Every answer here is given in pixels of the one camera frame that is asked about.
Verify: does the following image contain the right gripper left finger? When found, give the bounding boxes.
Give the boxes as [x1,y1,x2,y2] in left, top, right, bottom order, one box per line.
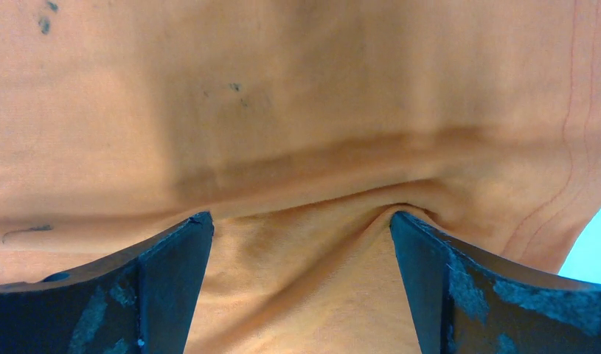
[0,212,214,353]

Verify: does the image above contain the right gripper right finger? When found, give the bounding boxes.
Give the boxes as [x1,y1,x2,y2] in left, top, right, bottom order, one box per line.
[390,212,601,353]

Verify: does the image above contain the orange t shirt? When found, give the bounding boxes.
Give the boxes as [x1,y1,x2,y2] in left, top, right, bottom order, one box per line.
[0,1,601,353]

